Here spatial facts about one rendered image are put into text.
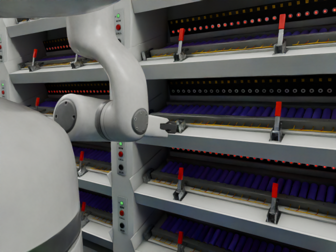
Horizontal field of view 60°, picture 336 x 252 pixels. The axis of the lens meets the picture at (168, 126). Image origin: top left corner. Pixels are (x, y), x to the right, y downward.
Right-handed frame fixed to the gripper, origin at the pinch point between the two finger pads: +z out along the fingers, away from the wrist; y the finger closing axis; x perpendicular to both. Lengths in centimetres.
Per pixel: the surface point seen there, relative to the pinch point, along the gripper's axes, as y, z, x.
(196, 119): 3.2, 10.9, 3.1
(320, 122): 35.3, 11.0, 4.1
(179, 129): 1.1, 5.7, -0.2
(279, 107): 26.9, 6.8, 6.8
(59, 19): -50, 0, 36
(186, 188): 0.1, 14.2, -18.0
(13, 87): -86, 5, 12
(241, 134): 18.0, 8.0, -0.3
